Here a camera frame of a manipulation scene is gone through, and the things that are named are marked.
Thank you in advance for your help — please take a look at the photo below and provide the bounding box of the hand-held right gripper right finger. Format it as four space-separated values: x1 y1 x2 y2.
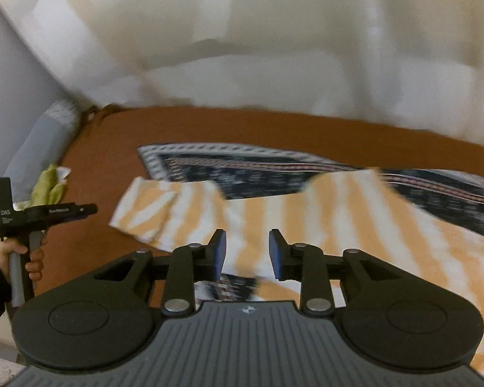
268 228 405 316

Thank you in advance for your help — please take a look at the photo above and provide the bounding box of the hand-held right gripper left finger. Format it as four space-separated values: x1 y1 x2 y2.
92 228 229 316

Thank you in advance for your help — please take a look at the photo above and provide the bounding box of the orange white striped shirt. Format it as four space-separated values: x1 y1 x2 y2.
108 167 484 385

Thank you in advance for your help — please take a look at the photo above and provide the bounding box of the person's left hand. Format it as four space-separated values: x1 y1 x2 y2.
0 232 49 283

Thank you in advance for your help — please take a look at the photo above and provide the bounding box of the green cloth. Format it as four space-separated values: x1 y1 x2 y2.
29 164 72 211

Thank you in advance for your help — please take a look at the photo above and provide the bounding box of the grey pillow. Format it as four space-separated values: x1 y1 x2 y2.
2 100 83 206

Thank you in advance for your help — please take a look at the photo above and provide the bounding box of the dark patterned cloth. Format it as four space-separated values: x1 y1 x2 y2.
136 142 484 303

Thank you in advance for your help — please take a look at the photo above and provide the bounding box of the cream curtain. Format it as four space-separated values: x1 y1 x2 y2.
0 0 484 154

